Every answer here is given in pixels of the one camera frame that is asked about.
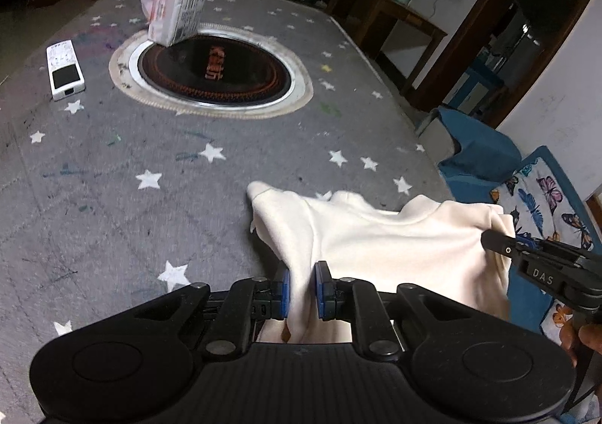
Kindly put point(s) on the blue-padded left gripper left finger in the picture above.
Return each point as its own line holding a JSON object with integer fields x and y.
{"x": 246, "y": 307}

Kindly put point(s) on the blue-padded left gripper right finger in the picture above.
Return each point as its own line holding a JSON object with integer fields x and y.
{"x": 359, "y": 303}

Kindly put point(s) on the cream sweatshirt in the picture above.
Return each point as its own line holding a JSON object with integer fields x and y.
{"x": 431, "y": 244}

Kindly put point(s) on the person's right hand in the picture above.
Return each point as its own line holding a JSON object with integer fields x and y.
{"x": 588, "y": 336}

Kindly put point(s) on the butterfly patterned cushion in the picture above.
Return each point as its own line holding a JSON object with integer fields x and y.
{"x": 540, "y": 208}

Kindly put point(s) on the blue sofa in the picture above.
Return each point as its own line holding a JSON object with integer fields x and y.
{"x": 473, "y": 159}

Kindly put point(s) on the round black induction cooktop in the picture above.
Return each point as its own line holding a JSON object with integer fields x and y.
{"x": 221, "y": 72}

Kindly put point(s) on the dark wooden side table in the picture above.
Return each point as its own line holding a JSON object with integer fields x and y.
{"x": 399, "y": 39}

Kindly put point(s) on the white remote control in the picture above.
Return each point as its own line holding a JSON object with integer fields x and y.
{"x": 64, "y": 70}

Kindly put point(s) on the tissue paper pack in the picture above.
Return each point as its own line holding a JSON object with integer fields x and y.
{"x": 172, "y": 21}

